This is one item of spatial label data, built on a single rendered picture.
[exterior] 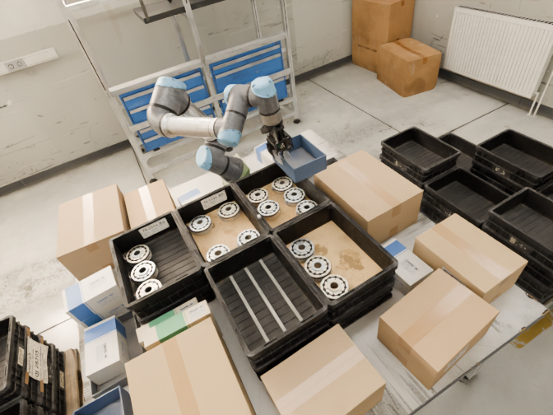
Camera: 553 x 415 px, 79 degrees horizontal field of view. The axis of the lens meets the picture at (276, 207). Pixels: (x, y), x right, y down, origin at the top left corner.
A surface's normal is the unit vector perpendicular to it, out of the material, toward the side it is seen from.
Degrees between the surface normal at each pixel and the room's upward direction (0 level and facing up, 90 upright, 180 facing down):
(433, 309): 0
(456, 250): 0
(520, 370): 0
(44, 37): 90
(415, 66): 89
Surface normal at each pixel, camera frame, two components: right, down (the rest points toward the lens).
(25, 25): 0.47, 0.57
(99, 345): -0.14, -0.71
